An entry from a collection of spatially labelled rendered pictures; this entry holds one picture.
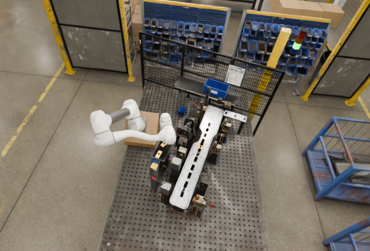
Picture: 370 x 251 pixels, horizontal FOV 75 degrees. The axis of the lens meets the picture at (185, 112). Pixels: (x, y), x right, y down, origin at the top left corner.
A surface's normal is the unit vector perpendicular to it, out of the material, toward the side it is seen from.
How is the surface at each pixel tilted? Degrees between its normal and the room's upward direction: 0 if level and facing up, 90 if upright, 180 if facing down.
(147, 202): 0
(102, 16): 92
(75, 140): 0
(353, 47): 91
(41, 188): 0
